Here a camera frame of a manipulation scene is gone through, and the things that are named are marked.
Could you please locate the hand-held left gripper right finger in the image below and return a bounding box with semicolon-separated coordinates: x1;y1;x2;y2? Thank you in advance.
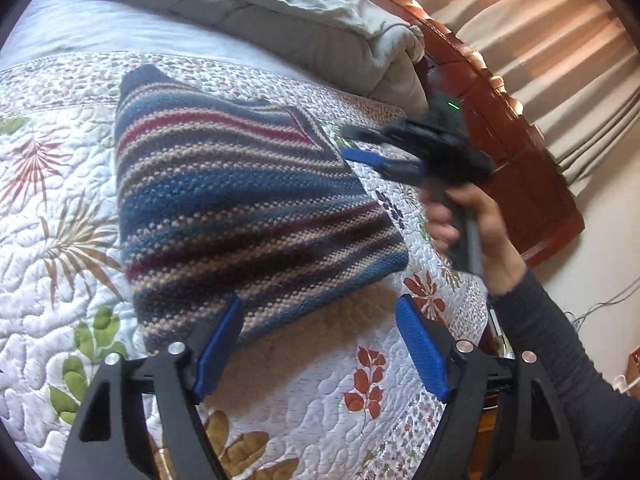
394;294;583;480

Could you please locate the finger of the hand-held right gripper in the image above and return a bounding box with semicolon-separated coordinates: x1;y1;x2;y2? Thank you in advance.
337;119;403;145
340;146;427;178

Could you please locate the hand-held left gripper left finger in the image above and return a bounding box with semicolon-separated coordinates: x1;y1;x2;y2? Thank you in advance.
57;296;246;480

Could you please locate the striped knit sweater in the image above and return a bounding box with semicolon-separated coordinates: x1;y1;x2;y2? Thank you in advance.
114;64;410;352

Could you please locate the person's right forearm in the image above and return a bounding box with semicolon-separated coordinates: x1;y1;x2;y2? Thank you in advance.
487;266;640;480

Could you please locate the person's right hand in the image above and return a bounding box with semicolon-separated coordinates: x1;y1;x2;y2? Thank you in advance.
420;180;529;297

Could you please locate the wooden headboard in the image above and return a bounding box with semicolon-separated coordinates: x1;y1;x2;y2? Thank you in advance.
355;0;586;268

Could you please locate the grey-blue comforter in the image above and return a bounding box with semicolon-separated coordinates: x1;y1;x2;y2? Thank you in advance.
55;0;431;117

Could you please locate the beige curtain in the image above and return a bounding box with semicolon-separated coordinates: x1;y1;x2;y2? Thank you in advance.
395;0;640;197

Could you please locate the floral quilted bedspread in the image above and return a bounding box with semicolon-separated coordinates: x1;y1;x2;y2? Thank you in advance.
0;50;495;480

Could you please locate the pale blue bed sheet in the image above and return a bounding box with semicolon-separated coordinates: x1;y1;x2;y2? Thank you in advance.
0;0;321;83

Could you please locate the black cable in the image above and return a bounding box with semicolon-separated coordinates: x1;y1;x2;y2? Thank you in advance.
565;285;640;332

